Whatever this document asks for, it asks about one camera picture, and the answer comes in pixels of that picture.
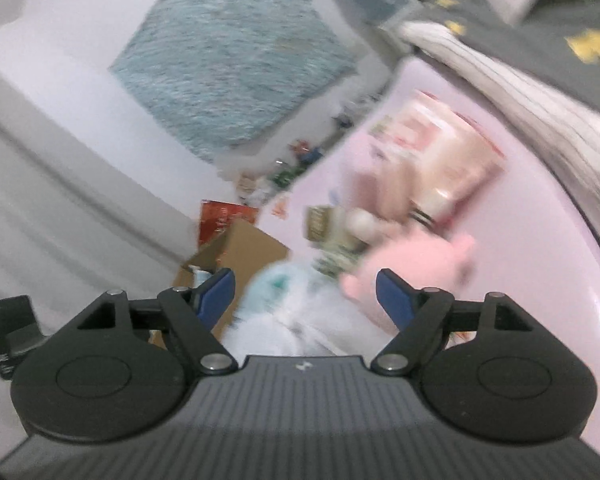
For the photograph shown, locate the pink plush doll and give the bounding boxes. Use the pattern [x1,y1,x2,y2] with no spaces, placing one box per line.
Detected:
[339,208,476,335]

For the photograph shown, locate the pink wet wipes pack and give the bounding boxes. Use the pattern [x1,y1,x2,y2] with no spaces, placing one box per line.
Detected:
[370,91,505,224]

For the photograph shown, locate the brown cardboard box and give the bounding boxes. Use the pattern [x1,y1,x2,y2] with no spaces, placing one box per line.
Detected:
[172,220,288,339]

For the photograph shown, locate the white plastic waste bag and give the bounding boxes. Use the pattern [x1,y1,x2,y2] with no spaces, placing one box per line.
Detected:
[221,260,396,362]

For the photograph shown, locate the red snack bag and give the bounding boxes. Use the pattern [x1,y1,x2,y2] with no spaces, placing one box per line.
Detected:
[198,200,259,247]

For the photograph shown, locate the gold tea box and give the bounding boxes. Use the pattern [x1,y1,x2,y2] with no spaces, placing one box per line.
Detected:
[306,206,366,278]

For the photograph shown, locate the grey curtain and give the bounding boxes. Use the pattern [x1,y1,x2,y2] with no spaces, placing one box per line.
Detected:
[0,58,202,456]

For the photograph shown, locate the white striped blanket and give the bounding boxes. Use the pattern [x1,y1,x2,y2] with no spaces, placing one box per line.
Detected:
[398,21,600,236]

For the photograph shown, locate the dark grey star quilt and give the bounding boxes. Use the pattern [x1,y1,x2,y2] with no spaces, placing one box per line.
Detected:
[422,0,600,112]

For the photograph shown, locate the floral blue wall cloth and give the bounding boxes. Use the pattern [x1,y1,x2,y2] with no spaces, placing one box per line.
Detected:
[110,0,355,162]

